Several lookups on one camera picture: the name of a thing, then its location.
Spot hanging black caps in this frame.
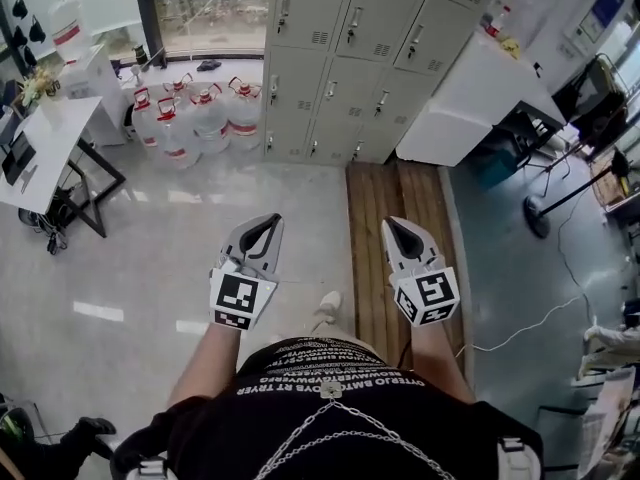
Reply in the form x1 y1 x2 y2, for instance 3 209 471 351
8 0 49 68

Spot plastic bottle red label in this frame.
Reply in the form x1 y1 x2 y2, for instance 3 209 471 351
483 5 514 40

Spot tangle of black cables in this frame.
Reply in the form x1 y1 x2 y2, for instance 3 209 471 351
17 200 70 257

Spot white low cabinet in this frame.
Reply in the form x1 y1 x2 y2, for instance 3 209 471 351
395 31 568 169

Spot white desk black legs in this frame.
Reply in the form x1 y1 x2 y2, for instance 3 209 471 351
0 94 127 240

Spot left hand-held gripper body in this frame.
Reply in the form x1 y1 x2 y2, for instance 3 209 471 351
208 252 280 332

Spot black tablet device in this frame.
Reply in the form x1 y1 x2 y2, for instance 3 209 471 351
0 130 38 187

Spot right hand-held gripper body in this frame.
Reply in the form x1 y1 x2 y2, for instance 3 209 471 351
388 264 462 329

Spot grey metal locker cabinet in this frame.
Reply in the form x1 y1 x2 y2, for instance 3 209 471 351
261 0 497 167

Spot white harness strap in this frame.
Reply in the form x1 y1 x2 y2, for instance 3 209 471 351
497 435 537 480
130 458 170 480

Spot person's left forearm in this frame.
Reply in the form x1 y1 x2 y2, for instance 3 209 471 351
166 323 252 410

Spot black stand round base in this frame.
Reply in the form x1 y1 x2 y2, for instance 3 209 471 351
522 165 624 240

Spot wooden plank floor mat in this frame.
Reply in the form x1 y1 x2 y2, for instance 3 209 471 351
344 159 475 387

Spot clear water jug red cap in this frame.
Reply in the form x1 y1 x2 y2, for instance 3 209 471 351
162 72 196 107
225 76 264 152
188 82 231 155
130 86 162 150
155 96 202 171

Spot bunch of pale flowers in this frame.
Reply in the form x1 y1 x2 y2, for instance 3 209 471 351
19 65 62 110

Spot blue wall poster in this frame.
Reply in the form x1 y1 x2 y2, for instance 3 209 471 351
578 0 627 45

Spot black office chair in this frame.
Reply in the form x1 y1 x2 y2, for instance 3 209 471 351
551 51 630 162

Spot white floor cable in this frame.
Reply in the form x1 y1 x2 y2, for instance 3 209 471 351
470 187 599 355

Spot black window frame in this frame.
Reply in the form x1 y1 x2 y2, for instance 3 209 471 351
130 0 274 65

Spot silver chain necklace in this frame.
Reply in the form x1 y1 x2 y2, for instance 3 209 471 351
252 381 456 480

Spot person's right forearm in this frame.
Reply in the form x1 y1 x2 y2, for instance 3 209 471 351
408 319 476 405

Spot person's white shoe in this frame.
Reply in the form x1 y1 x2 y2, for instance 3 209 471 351
313 290 344 325

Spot person's black printed shirt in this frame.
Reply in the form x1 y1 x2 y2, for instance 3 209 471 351
110 336 545 480

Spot water jug without handle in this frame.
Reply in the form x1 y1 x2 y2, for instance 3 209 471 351
47 0 95 67

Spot white water dispenser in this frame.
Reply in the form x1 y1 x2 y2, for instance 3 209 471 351
58 43 130 148

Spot person's beige trouser leg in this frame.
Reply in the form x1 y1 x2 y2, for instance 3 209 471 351
299 315 374 352

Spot set of grey locker doors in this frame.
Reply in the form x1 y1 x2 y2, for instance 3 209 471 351
263 0 494 165

